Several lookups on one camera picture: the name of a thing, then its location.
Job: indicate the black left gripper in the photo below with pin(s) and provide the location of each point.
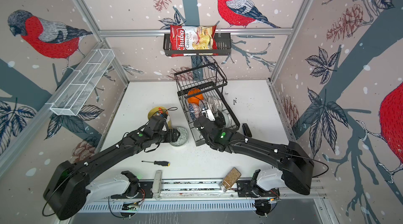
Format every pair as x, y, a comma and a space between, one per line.
170, 138

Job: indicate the orange white patterned bowl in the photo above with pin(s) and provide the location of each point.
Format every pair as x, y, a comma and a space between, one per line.
183, 137

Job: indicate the blue triangle patterned bowl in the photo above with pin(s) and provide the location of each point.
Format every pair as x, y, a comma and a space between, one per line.
194, 111

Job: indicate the orange plastic bowl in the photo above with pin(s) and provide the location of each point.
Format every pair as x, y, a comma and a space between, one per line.
195, 96

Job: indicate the teal patterned ceramic bowl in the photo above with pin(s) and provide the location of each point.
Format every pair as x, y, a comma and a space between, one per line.
227, 119

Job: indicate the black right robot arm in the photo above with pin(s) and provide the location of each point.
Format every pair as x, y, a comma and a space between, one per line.
294, 163

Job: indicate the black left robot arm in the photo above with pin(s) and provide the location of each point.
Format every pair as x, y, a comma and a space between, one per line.
67, 191

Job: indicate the yellow marker cup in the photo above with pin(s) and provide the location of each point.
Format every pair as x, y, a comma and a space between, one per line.
161, 112

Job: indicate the grey metal bar tool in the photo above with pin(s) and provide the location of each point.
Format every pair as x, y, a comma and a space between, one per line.
157, 185

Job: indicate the glass jar of grains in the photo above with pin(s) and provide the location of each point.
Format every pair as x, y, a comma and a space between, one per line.
230, 179

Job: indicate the red cassava chips bag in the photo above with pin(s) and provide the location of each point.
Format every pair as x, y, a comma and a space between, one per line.
188, 38

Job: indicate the yellow black handled screwdriver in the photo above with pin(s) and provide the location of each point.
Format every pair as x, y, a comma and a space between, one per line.
159, 163

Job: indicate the black wire dish rack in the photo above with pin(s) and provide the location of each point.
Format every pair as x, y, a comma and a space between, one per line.
211, 80

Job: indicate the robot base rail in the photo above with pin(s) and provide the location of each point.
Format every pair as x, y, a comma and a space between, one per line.
180, 195

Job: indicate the black wall wire basket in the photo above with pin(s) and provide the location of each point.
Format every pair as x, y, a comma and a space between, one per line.
223, 44

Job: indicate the white mesh wall shelf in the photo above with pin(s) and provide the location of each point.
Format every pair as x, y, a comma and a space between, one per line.
79, 89

